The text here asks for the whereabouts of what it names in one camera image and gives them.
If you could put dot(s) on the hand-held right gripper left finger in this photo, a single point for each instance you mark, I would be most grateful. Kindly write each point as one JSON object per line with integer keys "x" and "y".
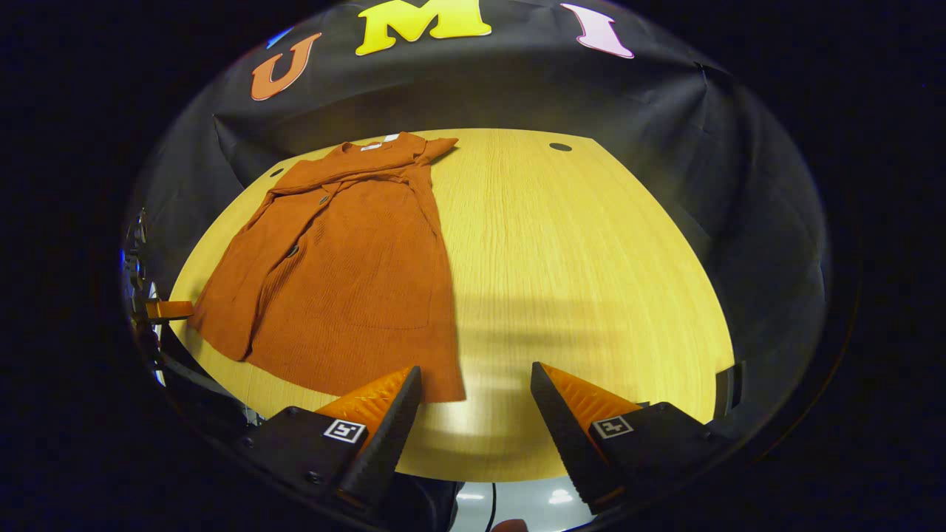
{"x": 384, "y": 443}

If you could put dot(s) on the black bracket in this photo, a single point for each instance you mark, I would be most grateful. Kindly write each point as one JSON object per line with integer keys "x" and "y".
{"x": 728, "y": 391}

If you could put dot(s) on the orange button-up shirt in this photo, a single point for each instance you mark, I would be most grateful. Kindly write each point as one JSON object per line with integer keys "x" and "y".
{"x": 347, "y": 281}

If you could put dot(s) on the black backdrop cloth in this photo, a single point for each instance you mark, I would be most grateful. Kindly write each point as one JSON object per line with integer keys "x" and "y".
{"x": 458, "y": 89}

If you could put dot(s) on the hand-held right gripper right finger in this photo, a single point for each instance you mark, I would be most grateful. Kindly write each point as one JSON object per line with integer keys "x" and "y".
{"x": 569, "y": 443}

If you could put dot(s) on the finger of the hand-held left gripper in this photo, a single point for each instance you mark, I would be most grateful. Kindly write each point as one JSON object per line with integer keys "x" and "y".
{"x": 168, "y": 309}

